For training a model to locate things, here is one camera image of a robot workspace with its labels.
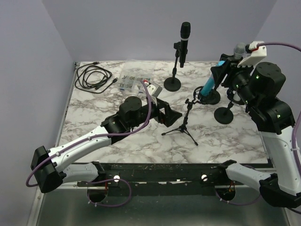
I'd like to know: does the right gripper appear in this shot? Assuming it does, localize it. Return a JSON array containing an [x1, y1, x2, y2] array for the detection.
[[212, 56, 258, 108]]

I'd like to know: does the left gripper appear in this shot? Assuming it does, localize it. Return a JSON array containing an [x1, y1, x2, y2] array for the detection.
[[129, 96, 182, 129]]

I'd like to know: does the blue microphone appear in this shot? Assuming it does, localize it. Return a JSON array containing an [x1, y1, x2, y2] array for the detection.
[[198, 75, 221, 103]]

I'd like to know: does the black tripod shock-mount stand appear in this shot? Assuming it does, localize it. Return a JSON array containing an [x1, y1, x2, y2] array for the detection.
[[161, 99, 198, 146]]

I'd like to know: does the black round-base mic stand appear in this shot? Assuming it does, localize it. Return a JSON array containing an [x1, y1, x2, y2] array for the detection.
[[164, 41, 181, 92]]

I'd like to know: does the black microphone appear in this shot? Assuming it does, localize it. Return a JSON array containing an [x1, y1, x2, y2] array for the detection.
[[179, 22, 191, 68]]

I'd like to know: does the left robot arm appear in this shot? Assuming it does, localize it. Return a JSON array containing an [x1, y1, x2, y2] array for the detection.
[[31, 96, 182, 193]]

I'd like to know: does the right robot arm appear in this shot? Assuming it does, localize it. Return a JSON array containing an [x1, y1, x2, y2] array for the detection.
[[211, 54, 301, 208]]

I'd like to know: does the silver grey microphone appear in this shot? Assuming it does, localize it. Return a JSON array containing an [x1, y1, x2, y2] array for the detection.
[[233, 42, 246, 60]]

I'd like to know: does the silver mic clip stand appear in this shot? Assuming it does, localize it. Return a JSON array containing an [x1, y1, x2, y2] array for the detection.
[[214, 84, 235, 124]]

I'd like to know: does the clear plastic screw box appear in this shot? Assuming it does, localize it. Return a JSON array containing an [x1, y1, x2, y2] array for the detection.
[[117, 59, 155, 93]]

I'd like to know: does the shock mount round-base stand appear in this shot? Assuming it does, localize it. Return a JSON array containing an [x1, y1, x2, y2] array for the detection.
[[193, 86, 221, 105]]

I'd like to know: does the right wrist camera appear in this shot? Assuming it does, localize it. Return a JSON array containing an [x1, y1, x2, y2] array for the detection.
[[237, 41, 267, 68]]

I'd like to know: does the black mounting rail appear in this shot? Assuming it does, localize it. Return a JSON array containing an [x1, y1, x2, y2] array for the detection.
[[77, 163, 230, 197]]

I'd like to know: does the coiled black usb cable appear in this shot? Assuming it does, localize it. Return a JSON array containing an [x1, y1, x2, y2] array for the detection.
[[74, 61, 119, 93]]

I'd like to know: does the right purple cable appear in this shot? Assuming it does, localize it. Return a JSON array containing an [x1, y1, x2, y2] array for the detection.
[[258, 41, 301, 170]]

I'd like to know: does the purple cable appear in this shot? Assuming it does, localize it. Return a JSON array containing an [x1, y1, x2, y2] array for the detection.
[[25, 82, 151, 188], [258, 41, 301, 170]]

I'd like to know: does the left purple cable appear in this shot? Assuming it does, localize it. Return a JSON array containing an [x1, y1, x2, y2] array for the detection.
[[25, 82, 151, 188]]

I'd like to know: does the aluminium extrusion frame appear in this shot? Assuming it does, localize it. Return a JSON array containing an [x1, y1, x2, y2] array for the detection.
[[26, 62, 81, 226]]

